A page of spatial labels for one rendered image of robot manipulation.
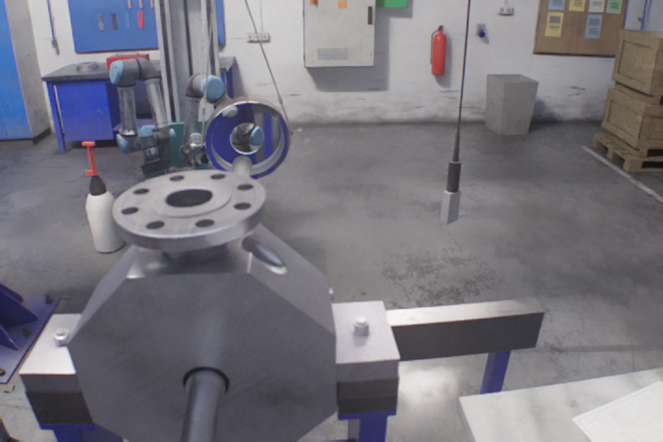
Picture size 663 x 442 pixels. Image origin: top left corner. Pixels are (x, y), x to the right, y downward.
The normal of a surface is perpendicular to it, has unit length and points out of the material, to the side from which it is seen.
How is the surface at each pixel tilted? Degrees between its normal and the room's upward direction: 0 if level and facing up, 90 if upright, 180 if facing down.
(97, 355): 90
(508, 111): 93
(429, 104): 90
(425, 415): 0
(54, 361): 0
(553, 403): 0
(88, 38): 90
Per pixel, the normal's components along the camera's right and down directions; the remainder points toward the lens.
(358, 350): 0.00, -0.91
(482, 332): 0.10, 0.41
